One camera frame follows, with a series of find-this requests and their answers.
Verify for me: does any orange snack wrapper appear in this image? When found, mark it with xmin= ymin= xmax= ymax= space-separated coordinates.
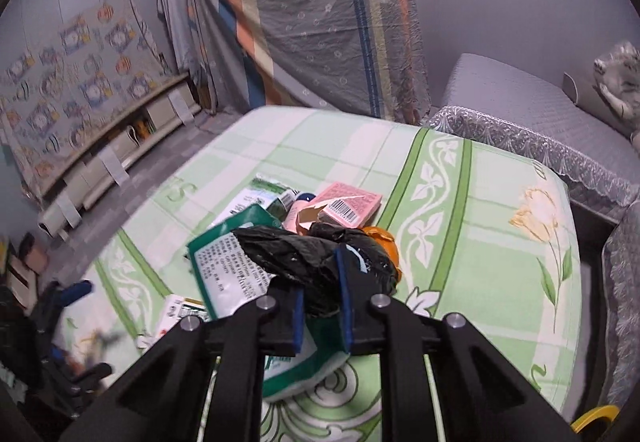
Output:
xmin=153 ymin=294 xmax=209 ymax=341

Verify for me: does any small orange peel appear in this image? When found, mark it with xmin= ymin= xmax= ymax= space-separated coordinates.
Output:
xmin=361 ymin=225 xmax=402 ymax=282

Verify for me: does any small black plastic bag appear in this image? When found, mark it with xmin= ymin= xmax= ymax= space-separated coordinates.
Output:
xmin=232 ymin=222 xmax=400 ymax=318

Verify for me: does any green white snack packet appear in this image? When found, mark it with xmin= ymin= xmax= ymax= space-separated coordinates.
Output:
xmin=208 ymin=173 xmax=299 ymax=228

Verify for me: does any yellow rim trash bin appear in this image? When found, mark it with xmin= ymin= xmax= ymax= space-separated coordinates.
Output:
xmin=570 ymin=405 xmax=620 ymax=433

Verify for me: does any green floral table cloth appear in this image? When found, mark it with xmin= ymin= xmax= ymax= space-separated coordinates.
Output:
xmin=62 ymin=106 xmax=582 ymax=441

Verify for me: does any small pink box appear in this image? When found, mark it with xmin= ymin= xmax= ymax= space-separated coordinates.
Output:
xmin=295 ymin=182 xmax=382 ymax=234

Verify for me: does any pink cream tube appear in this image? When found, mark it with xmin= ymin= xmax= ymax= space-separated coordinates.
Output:
xmin=282 ymin=193 xmax=316 ymax=233

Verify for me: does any low white tv cabinet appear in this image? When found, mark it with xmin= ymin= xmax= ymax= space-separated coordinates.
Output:
xmin=38 ymin=75 xmax=202 ymax=238

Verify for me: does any grey sofa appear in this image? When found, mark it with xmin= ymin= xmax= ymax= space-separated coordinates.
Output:
xmin=428 ymin=53 xmax=639 ymax=223

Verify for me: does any colourful cartoon play mat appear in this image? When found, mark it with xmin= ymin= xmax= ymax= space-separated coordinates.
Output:
xmin=1 ymin=0 xmax=171 ymax=198

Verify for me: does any dark grey sofa cushion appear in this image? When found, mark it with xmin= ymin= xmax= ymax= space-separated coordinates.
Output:
xmin=562 ymin=72 xmax=628 ymax=136

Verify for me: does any tiger plush toy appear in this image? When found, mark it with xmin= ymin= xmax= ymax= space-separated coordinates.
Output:
xmin=593 ymin=40 xmax=640 ymax=132

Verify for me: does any striped grey hanging sheet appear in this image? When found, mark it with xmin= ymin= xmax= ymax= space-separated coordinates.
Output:
xmin=189 ymin=0 xmax=431 ymax=124

